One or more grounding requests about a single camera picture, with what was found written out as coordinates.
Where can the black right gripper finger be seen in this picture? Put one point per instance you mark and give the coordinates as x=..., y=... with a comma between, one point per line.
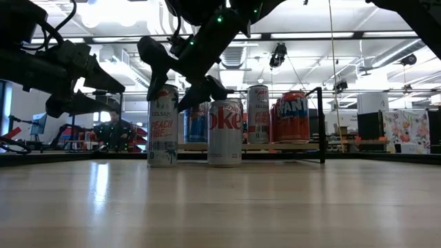
x=155, y=58
x=210, y=90

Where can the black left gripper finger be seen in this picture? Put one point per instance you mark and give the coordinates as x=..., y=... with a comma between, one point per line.
x=100, y=81
x=79, y=105

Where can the silver Diet Coke can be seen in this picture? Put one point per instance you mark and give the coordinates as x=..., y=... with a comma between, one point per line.
x=224, y=144
x=238, y=101

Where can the Red Bull sugarfree can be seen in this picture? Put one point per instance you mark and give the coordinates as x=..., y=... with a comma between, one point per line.
x=196, y=129

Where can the white Celsius can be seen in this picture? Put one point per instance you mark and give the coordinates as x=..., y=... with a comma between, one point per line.
x=257, y=113

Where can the white can with black top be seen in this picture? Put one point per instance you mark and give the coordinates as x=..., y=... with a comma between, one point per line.
x=162, y=137

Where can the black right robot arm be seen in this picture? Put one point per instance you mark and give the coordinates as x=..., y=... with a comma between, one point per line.
x=420, y=20

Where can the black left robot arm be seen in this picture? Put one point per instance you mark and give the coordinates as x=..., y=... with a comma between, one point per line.
x=20, y=17

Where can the red plastic crate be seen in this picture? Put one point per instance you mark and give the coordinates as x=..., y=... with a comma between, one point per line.
x=77, y=132

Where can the person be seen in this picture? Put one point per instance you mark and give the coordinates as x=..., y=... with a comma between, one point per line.
x=115, y=129

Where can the small monitor on stand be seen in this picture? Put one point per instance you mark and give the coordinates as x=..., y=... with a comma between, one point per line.
x=38, y=124

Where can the white hanging cloth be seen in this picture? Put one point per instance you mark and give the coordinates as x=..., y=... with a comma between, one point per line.
x=181, y=127

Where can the red angled bar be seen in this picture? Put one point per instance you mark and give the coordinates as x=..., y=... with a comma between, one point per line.
x=13, y=132

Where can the red storage rack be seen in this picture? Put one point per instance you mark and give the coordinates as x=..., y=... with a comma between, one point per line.
x=138, y=136

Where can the floral patterned cloth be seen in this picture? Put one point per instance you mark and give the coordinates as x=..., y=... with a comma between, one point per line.
x=406, y=131

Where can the black ceiling spot lamp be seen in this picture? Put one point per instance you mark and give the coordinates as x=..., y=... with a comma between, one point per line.
x=409, y=59

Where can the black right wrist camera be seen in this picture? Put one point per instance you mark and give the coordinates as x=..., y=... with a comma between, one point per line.
x=176, y=44

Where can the silver ventilation duct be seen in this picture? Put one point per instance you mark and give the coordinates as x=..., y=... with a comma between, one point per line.
x=234, y=56

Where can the black background rig frame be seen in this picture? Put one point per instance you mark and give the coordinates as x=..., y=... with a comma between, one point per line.
x=73, y=134

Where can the black ceiling camera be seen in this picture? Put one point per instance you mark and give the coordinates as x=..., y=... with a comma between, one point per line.
x=341, y=85
x=278, y=55

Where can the black metal rack frame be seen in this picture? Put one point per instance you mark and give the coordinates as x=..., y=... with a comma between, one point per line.
x=262, y=146

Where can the black table rig frame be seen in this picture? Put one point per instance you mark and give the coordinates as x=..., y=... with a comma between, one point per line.
x=379, y=157

